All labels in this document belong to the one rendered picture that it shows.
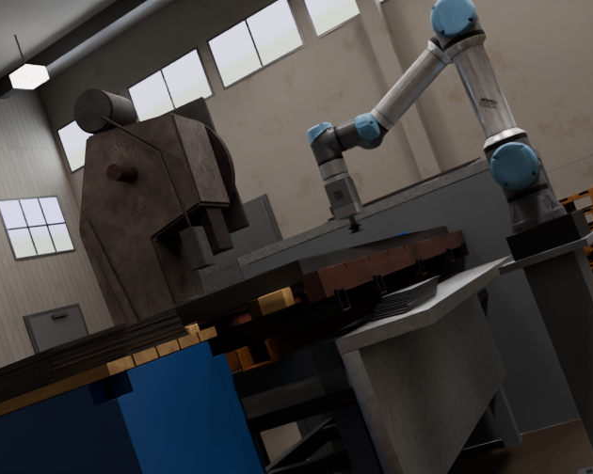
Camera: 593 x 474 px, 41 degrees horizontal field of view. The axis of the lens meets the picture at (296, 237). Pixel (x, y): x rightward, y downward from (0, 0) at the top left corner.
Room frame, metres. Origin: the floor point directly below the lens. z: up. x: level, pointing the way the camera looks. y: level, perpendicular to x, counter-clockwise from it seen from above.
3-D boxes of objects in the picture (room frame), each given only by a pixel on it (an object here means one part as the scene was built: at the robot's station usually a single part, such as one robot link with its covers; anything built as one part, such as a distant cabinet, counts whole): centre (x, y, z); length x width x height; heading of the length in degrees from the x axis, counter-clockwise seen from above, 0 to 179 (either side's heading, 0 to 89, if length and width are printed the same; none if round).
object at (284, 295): (1.71, 0.09, 0.79); 0.06 x 0.05 x 0.04; 68
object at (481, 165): (3.55, -0.44, 1.03); 1.30 x 0.60 x 0.04; 68
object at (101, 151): (7.05, 0.93, 1.57); 1.59 x 1.42 x 3.13; 63
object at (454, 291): (2.18, -0.34, 0.66); 1.30 x 0.20 x 0.03; 158
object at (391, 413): (2.21, -0.26, 0.47); 1.30 x 0.04 x 0.35; 158
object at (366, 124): (2.22, -0.26, 1.17); 0.11 x 0.11 x 0.08; 72
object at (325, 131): (2.23, -0.17, 1.17); 0.09 x 0.08 x 0.11; 72
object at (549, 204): (2.21, -0.64, 0.80); 0.15 x 0.15 x 0.10
